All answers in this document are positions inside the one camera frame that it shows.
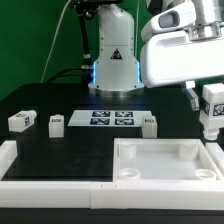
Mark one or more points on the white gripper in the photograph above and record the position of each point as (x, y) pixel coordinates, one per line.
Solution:
(171, 58)

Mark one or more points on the white square tabletop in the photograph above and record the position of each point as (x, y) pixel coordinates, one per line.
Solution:
(163, 159)

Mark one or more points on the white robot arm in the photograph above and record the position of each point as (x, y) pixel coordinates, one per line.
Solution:
(117, 71)

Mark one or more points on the white U-shaped obstacle fence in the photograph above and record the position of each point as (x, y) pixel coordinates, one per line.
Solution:
(121, 194)

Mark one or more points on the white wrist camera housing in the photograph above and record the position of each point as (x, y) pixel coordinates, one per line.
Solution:
(177, 17)

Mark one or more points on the white AprilTag base plate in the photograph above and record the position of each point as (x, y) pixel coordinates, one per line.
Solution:
(108, 118)

